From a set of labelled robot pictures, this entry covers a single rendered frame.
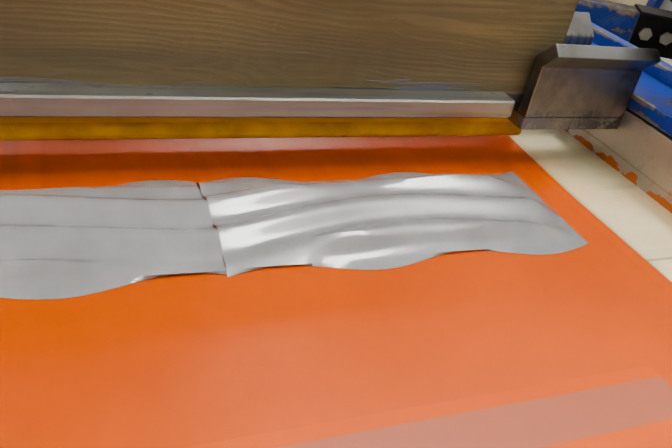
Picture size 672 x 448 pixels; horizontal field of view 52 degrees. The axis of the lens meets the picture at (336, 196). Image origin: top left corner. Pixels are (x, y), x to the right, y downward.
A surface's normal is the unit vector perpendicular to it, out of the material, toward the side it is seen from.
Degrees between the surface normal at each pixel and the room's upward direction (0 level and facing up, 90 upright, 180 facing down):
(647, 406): 0
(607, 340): 0
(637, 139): 90
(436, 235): 37
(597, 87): 90
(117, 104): 90
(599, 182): 0
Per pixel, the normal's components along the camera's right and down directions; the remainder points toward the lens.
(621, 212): 0.17, -0.84
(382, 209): 0.37, -0.42
